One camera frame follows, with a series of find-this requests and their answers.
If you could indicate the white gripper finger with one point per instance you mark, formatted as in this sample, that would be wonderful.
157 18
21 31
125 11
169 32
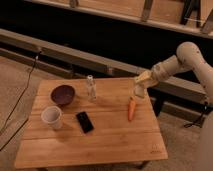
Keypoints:
139 90

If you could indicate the black smartphone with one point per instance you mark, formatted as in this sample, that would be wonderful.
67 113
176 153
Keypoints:
84 122

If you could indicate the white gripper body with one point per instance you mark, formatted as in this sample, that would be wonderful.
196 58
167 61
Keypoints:
150 83

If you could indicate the orange carrot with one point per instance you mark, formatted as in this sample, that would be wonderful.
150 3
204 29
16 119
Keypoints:
131 108

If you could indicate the white ceramic cup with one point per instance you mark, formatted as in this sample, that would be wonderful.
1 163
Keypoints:
52 116

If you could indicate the dark purple bowl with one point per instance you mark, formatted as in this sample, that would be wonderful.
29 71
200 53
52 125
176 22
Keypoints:
63 95

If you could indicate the white sponge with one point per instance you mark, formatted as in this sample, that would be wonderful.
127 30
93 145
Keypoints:
146 75

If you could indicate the wooden table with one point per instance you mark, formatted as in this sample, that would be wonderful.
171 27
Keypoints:
114 138

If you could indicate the clear plastic bottle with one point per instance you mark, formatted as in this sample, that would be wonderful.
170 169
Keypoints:
91 87

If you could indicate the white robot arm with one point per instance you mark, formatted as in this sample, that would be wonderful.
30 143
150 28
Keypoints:
188 57

